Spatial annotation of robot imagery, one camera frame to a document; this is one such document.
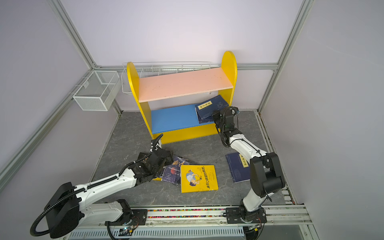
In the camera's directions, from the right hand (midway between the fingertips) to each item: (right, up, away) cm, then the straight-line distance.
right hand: (212, 110), depth 87 cm
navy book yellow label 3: (+17, -34, +3) cm, 38 cm away
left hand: (-24, -25, -4) cm, 35 cm away
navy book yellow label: (-4, +1, +6) cm, 8 cm away
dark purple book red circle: (-23, -36, -5) cm, 43 cm away
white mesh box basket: (-78, +14, +17) cm, 81 cm away
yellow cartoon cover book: (-9, -39, -3) cm, 40 cm away
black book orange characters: (-43, -27, +4) cm, 51 cm away
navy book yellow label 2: (-4, -5, +7) cm, 9 cm away
